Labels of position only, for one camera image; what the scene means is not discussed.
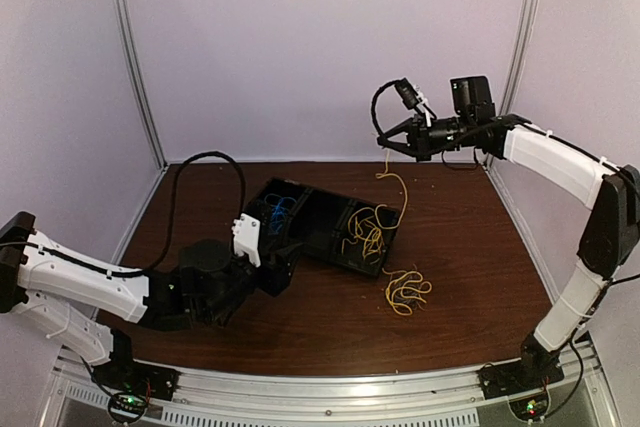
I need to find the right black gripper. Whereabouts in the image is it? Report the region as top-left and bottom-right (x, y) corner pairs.
(378, 111), (475, 161)

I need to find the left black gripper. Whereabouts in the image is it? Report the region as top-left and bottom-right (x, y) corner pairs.
(201, 243), (304, 323)

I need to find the blue cable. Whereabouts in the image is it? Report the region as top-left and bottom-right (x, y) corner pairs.
(259, 192), (297, 238)

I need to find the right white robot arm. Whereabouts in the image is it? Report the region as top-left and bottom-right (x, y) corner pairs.
(370, 76), (639, 389)

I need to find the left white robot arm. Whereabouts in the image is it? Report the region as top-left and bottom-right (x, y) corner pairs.
(1, 212), (302, 391)

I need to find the black three-compartment bin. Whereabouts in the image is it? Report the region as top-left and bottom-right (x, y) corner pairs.
(245, 177), (400, 278)

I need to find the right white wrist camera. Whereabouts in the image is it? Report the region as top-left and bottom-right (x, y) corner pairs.
(394, 78), (437, 127)

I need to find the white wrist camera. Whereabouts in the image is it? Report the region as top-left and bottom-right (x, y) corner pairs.
(231, 213), (261, 268)
(394, 78), (437, 127)

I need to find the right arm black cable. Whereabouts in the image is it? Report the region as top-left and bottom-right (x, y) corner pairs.
(369, 79), (406, 141)

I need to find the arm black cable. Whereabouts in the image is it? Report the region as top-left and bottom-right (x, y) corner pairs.
(107, 150), (248, 278)
(369, 79), (406, 141)

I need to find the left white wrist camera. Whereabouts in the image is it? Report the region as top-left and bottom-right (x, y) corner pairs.
(231, 213), (261, 268)

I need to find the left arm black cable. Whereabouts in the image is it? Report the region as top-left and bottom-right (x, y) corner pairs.
(107, 150), (248, 278)

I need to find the right aluminium frame post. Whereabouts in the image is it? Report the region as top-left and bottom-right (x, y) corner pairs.
(500, 0), (540, 115)

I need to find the aluminium frame post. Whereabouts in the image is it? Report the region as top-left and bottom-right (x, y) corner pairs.
(113, 0), (167, 170)
(500, 0), (540, 115)

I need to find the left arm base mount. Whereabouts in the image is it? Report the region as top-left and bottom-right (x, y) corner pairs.
(90, 362), (179, 424)

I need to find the left aluminium frame post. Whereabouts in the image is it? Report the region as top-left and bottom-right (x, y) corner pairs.
(113, 0), (167, 170)

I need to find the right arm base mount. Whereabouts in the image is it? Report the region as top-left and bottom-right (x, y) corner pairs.
(477, 361), (564, 424)

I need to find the aluminium front rail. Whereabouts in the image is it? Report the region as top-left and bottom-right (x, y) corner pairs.
(36, 341), (622, 426)

